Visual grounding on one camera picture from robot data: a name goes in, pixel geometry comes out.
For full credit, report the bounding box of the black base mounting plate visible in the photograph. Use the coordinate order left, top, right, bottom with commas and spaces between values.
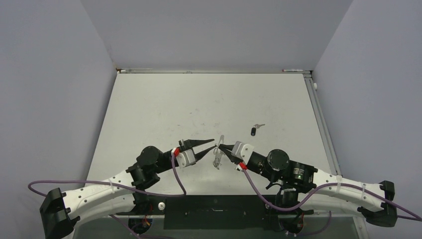
129, 195, 298, 230

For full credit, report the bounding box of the black head key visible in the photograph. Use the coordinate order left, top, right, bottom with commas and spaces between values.
250, 124, 265, 136

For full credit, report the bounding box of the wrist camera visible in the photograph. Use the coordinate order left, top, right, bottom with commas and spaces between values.
171, 148, 196, 168
231, 141, 254, 164

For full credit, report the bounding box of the aluminium rail right edge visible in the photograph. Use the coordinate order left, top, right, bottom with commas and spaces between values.
303, 71, 342, 175

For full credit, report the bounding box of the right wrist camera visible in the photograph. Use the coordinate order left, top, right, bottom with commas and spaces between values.
231, 141, 254, 164

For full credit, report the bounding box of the aluminium rail edge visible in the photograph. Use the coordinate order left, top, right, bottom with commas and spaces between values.
117, 69, 312, 74
303, 71, 342, 175

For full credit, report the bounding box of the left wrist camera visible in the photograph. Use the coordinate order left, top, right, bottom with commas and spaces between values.
171, 148, 196, 168

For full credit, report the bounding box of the aluminium rail back edge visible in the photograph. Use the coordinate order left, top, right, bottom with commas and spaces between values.
117, 69, 312, 74

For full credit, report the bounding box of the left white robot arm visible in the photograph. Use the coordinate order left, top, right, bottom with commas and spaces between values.
39, 139, 214, 239

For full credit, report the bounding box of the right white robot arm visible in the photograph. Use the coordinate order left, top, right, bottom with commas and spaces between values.
218, 141, 398, 228

